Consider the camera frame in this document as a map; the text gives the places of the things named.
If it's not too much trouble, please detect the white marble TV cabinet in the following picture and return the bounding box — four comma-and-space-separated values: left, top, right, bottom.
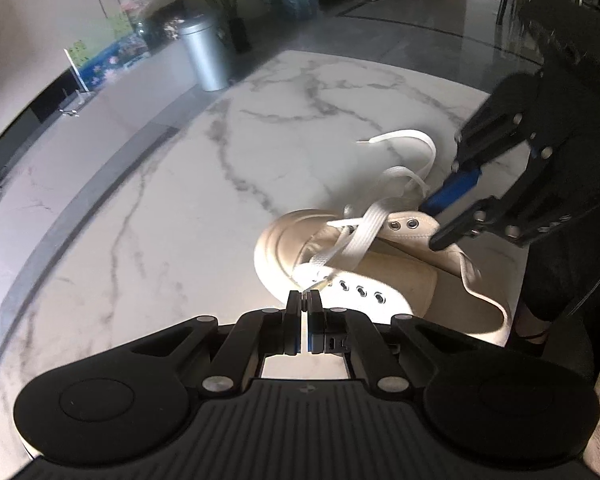
0, 42, 207, 223

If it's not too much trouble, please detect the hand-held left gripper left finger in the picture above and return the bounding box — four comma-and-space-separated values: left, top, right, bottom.
130, 290, 304, 397

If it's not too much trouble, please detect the white shoelace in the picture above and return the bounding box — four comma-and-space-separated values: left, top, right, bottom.
293, 130, 437, 294

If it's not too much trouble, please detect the beige shoe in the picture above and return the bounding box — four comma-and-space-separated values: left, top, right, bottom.
253, 208, 512, 347

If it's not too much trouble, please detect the grey metal trash can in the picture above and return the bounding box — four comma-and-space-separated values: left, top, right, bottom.
178, 13, 231, 92

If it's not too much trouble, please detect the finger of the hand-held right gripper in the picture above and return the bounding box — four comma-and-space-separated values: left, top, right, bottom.
428, 154, 582, 252
420, 74, 554, 214

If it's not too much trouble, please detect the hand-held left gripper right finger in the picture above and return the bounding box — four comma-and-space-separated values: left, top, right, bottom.
306, 291, 482, 397

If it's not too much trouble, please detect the colourful painting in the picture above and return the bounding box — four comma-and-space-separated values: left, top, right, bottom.
64, 0, 157, 92

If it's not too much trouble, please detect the person's dark clothing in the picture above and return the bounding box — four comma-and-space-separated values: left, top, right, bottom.
509, 199, 600, 362

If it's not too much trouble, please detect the green potted plant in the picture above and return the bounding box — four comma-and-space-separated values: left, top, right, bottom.
169, 0, 262, 54

